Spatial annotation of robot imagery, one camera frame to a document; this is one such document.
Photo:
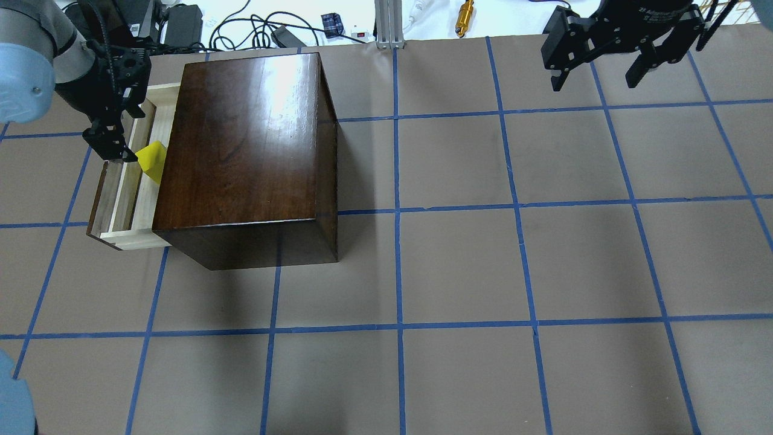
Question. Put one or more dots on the black power brick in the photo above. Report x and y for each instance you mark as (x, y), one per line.
(183, 25)

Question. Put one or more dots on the yellow block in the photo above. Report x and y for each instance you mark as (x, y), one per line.
(151, 160)

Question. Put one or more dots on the brass cylindrical tool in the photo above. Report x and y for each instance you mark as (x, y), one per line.
(464, 18)

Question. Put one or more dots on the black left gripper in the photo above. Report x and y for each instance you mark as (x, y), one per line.
(80, 88)

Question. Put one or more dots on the light wood drawer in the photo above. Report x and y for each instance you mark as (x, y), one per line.
(125, 201)

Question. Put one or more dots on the aluminium frame post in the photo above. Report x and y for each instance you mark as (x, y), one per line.
(388, 25)

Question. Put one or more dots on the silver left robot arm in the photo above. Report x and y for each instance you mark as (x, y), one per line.
(41, 48)

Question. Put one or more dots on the dark wooden drawer cabinet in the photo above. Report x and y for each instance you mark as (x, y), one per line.
(250, 176)

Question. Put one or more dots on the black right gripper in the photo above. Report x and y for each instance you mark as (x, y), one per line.
(652, 18)

